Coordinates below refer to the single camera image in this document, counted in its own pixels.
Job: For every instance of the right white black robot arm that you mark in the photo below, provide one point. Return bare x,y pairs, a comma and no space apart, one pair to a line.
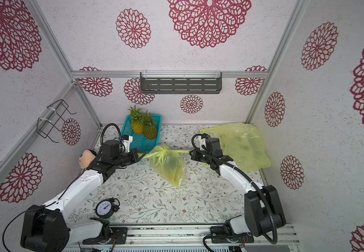
263,212

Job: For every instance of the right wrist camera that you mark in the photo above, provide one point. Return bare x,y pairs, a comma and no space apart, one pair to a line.
202,142

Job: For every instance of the black wire wall rack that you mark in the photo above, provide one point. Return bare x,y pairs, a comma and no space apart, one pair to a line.
56,111

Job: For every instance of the pineapple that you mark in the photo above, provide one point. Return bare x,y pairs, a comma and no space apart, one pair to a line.
137,123
150,130

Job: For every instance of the yellow plastic bag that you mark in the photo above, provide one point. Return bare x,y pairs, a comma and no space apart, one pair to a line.
168,164
243,143

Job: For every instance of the pineapple back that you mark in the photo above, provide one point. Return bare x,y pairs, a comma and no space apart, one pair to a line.
137,123

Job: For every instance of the grey wall shelf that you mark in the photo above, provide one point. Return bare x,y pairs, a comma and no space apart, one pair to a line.
181,84

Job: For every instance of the teal plastic basket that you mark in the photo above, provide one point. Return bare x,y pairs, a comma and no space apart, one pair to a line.
139,140

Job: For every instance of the yellow plastic bag top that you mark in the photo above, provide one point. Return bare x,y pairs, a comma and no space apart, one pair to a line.
168,164

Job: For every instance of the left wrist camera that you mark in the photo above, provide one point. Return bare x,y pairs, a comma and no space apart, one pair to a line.
126,142

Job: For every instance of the black alarm clock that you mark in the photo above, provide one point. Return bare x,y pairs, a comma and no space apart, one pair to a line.
107,207

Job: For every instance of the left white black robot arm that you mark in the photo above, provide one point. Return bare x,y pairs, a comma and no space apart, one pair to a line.
45,228

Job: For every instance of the plush doll toy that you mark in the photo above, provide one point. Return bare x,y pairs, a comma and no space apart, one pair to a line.
86,158

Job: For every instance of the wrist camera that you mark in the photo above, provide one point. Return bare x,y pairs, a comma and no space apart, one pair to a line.
202,142
126,142

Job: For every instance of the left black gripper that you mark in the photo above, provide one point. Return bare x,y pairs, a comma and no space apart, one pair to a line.
134,156

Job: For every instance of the yellow plastic bag bottom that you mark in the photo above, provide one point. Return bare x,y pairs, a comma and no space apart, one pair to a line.
243,143

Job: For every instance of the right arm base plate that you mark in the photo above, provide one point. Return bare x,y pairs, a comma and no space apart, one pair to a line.
219,235

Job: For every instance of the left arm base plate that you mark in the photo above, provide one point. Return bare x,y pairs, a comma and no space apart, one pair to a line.
119,234

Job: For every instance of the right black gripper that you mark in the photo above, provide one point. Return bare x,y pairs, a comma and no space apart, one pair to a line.
195,154

